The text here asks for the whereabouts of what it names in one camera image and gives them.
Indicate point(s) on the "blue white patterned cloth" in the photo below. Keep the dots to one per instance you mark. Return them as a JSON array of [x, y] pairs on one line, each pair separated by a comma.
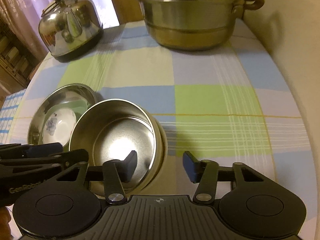
[[10, 110]]

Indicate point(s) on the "stainless steel steamer pot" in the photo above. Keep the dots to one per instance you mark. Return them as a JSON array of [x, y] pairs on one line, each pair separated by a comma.
[[190, 17]]

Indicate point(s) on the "stainless steel kettle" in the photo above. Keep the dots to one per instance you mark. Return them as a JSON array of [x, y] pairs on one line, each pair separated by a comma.
[[65, 22]]

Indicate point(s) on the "sheer pink curtain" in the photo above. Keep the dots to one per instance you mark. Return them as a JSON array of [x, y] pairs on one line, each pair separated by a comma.
[[105, 2]]

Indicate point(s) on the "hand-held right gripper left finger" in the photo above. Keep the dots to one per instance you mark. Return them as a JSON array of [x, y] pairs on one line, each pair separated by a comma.
[[130, 165]]

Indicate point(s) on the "stainless steel plate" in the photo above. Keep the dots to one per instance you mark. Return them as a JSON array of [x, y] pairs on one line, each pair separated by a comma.
[[37, 120]]

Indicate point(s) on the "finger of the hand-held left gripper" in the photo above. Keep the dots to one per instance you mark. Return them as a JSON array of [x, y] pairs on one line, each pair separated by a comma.
[[42, 148], [75, 155]]

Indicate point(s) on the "beige patterned curtain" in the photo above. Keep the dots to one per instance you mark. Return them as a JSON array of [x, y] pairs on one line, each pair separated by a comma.
[[22, 5]]

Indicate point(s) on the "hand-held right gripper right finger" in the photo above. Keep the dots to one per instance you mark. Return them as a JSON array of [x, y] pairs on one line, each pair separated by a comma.
[[190, 166]]

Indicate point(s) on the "checked tablecloth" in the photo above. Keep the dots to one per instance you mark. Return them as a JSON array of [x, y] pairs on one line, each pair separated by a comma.
[[212, 105]]

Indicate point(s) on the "green square plate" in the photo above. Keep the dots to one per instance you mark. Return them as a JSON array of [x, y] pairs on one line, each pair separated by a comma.
[[78, 106]]

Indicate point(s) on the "stainless steel bowl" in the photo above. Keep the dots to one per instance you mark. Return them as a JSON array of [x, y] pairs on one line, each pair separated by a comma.
[[120, 135]]

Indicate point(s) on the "white floral small dish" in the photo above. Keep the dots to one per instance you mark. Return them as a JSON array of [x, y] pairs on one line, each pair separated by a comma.
[[60, 127]]

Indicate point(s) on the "wooden panel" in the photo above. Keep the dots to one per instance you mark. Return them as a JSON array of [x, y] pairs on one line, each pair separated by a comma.
[[125, 7]]

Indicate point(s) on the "dark storage shelf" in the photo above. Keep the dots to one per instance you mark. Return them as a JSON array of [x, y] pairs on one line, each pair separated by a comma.
[[15, 60]]

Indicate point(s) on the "cream ribbed bowl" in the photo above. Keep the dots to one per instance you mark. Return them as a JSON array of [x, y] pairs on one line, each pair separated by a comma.
[[161, 142]]

